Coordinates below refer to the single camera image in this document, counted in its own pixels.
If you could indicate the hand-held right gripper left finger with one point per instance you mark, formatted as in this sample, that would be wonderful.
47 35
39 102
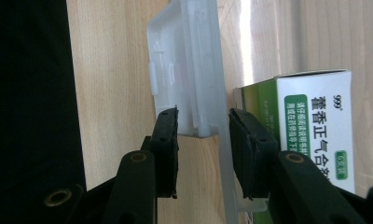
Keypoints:
166 155

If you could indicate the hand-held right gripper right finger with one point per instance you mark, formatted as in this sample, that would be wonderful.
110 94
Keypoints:
253 161

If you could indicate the green and white medicine box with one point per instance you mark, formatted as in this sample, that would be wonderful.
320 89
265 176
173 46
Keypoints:
318 124

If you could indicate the clear plastic storage box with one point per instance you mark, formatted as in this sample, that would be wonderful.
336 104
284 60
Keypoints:
187 62

